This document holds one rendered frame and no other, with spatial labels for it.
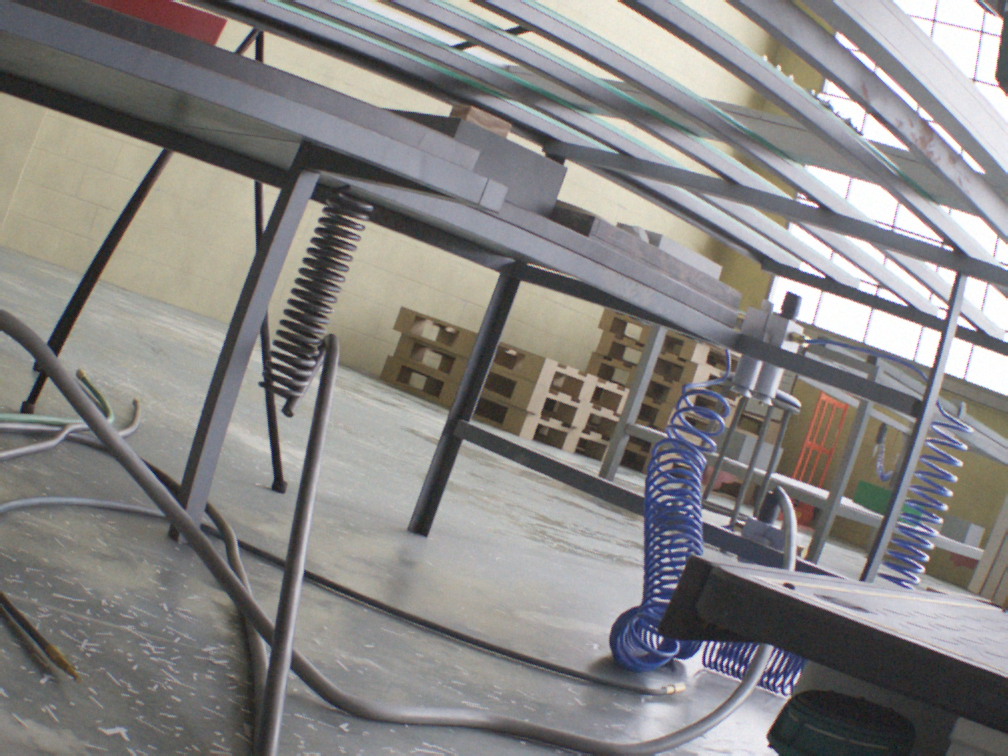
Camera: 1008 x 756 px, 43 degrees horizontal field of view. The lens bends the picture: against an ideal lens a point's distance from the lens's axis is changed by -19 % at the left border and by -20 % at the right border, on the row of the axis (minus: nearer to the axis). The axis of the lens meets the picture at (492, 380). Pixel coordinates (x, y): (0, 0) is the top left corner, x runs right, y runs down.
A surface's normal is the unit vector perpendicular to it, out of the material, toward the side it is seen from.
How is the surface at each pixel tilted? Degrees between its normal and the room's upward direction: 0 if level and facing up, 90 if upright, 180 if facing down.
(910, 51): 90
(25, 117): 90
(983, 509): 90
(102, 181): 90
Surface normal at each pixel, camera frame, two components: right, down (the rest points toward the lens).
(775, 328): -0.70, -0.24
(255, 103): 0.62, 0.25
